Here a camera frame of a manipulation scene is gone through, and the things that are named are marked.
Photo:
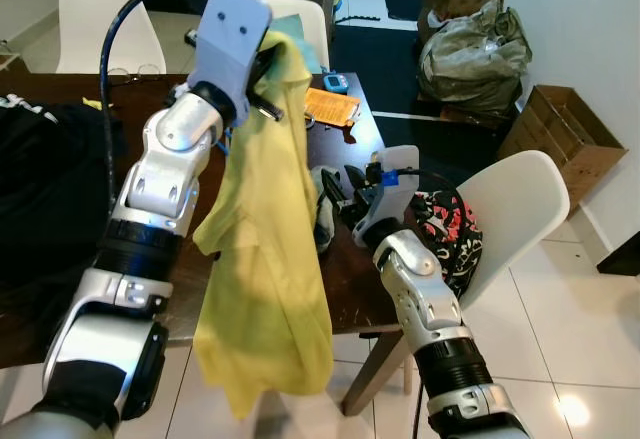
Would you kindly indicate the yellow printed t-shirt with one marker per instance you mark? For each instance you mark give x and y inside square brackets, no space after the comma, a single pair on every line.
[260,259]

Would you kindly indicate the grey green cloth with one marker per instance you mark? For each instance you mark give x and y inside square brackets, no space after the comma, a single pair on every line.
[325,219]

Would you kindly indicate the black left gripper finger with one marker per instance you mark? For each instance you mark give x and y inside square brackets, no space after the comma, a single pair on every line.
[268,107]
[273,54]

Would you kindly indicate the white plastic chair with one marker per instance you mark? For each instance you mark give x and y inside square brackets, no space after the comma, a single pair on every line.
[95,9]
[520,199]
[312,17]

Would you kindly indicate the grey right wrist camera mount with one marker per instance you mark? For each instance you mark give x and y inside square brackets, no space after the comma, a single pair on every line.
[400,174]

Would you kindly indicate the olive green sack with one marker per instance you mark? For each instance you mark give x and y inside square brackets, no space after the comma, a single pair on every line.
[475,59]

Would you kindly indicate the brown cardboard box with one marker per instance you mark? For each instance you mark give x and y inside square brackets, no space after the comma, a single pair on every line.
[560,129]

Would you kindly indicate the teal cloth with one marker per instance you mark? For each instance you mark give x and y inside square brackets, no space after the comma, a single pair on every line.
[305,49]

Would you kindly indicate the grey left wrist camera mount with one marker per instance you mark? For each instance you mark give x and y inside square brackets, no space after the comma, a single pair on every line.
[235,29]

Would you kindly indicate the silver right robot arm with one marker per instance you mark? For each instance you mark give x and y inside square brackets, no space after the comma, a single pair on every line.
[420,289]

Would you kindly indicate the small blue gadget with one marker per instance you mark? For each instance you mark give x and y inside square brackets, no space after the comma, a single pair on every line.
[335,82]

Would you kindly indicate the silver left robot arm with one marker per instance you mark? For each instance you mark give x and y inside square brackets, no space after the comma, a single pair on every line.
[160,179]

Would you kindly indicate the red black floral cloth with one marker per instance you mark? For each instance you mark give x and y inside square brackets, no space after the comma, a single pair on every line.
[450,229]

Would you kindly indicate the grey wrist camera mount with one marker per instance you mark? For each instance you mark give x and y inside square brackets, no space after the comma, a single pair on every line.
[400,174]
[235,29]

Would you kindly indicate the orange paper sheet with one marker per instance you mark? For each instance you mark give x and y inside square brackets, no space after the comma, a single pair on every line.
[330,109]

